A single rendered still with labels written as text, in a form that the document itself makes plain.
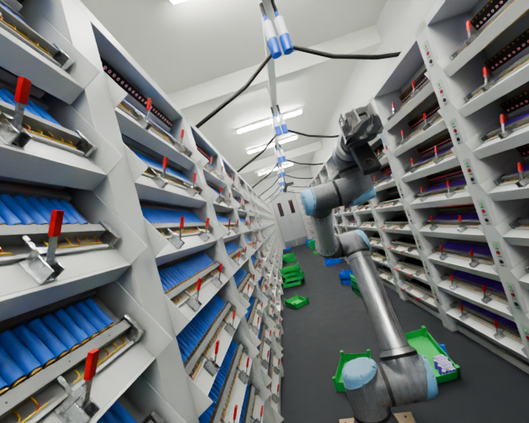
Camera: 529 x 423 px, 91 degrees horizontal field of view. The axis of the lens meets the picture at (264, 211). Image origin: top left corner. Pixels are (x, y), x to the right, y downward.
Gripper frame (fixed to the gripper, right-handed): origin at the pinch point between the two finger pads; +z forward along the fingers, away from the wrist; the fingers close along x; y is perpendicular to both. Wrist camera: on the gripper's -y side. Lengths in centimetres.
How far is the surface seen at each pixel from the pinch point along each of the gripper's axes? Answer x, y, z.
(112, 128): -56, 17, 6
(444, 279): 59, -78, -141
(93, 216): -61, -4, 11
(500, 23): 63, 30, -38
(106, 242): -58, -10, 13
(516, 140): 62, -9, -49
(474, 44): 61, 31, -49
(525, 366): 62, -114, -94
